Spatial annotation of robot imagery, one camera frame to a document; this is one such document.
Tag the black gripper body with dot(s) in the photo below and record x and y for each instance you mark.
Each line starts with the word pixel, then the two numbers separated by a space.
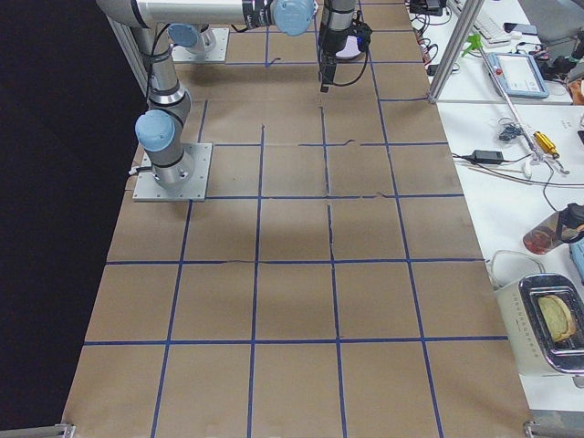
pixel 331 43

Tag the lavender plate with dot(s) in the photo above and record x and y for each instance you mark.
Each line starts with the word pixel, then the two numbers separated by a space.
pixel 350 51

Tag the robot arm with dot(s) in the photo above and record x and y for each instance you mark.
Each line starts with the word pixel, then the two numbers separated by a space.
pixel 158 26
pixel 290 17

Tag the long grabber stick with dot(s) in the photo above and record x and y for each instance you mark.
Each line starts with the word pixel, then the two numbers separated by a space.
pixel 511 100

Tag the white keyboard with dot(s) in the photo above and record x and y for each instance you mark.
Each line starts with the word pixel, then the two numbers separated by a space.
pixel 491 33

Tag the black power adapter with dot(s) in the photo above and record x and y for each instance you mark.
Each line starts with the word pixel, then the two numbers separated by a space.
pixel 488 157

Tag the black smartphone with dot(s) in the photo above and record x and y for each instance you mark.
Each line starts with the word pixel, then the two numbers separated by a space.
pixel 524 29

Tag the blue teach pendant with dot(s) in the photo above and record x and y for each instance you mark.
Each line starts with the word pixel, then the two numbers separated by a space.
pixel 518 75

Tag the yellow tool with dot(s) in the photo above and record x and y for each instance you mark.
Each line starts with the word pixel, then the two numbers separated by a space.
pixel 546 144

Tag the red drink bottle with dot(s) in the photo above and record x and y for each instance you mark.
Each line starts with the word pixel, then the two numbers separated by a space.
pixel 562 227

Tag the toast slice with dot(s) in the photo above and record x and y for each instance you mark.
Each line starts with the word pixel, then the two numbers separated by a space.
pixel 559 320

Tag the white toaster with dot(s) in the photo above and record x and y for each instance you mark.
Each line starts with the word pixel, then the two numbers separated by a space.
pixel 535 351

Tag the aluminium frame post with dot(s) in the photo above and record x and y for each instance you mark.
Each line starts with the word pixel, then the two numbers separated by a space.
pixel 462 30

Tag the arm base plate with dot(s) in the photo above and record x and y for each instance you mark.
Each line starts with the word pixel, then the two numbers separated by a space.
pixel 186 180
pixel 195 46

